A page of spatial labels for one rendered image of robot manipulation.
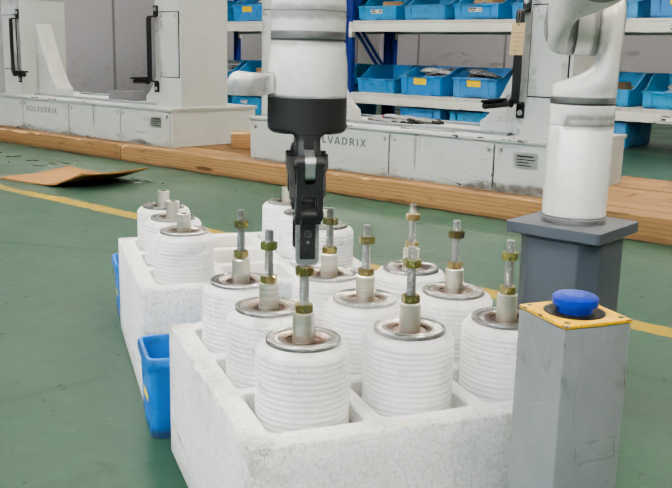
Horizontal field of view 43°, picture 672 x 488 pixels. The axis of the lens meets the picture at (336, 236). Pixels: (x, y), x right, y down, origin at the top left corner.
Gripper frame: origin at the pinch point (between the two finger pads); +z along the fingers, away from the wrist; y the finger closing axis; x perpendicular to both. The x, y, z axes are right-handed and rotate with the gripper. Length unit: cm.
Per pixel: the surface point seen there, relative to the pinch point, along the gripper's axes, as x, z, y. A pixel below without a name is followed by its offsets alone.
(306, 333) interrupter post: -0.2, 8.9, -1.1
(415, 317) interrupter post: -11.7, 8.4, 2.3
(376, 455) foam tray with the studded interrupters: -6.9, 19.7, -6.0
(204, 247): 13, 12, 50
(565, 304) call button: -22.0, 2.7, -12.5
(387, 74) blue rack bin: -100, -3, 620
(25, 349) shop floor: 46, 35, 70
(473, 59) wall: -248, -16, 936
